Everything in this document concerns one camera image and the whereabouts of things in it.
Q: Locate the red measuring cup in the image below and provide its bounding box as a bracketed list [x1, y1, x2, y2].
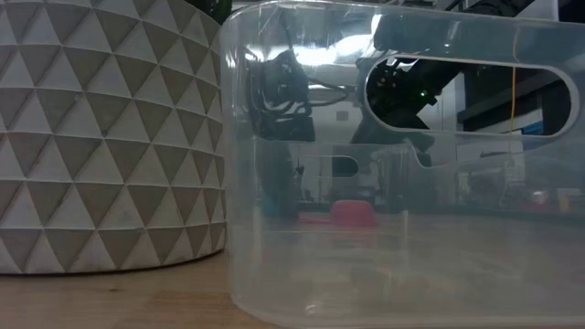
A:
[299, 199, 379, 228]

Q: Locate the silver horizontal bar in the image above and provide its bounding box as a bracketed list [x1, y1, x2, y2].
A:
[308, 83, 367, 91]

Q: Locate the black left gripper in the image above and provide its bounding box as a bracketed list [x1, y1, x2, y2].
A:
[250, 49, 316, 218]

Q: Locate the succulent in white patterned pot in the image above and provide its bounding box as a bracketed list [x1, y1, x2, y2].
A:
[0, 0, 239, 276]

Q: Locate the clear plastic basket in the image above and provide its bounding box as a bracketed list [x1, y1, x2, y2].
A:
[220, 0, 585, 329]

